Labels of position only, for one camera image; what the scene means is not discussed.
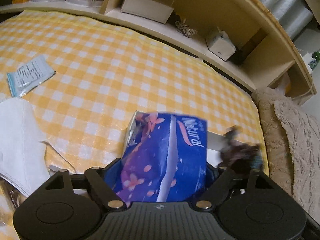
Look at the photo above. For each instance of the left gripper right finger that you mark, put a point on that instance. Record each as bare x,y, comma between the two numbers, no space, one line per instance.
218,192

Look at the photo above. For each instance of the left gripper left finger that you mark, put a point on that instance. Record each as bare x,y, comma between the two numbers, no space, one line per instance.
101,185

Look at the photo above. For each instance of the dark blue crochet scrunchie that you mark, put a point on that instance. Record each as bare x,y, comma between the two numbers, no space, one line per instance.
250,159

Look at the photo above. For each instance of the grey toilet seat cover pack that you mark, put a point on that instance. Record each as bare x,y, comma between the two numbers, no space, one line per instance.
54,169

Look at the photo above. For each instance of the blue tissue pack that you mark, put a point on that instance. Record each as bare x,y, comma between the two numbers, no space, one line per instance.
164,160

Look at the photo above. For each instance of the white face mask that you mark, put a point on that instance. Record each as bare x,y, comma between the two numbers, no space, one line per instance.
22,147

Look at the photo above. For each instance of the floral fabric pouch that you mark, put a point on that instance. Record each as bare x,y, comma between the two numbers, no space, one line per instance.
11,199

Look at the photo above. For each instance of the light blue foil sachet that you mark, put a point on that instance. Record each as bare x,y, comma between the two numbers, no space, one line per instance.
29,76

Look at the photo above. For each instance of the white shallow cardboard tray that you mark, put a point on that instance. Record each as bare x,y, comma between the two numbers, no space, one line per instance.
215,152

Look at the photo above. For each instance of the beige fuzzy blanket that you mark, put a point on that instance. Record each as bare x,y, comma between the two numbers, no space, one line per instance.
292,147

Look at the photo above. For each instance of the yellow checkered bed sheet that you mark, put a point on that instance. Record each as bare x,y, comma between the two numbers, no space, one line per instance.
104,74

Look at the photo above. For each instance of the small white tissue box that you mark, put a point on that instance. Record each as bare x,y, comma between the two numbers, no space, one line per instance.
219,43

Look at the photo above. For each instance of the white power strip charger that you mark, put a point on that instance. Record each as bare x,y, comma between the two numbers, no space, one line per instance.
307,58

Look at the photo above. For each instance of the wooden headboard shelf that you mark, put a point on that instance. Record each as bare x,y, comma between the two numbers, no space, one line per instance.
264,54

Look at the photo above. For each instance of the green glass bottle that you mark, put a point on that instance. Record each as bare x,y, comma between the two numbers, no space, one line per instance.
315,59

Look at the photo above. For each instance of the grey silver curtain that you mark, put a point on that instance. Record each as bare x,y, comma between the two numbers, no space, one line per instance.
293,15

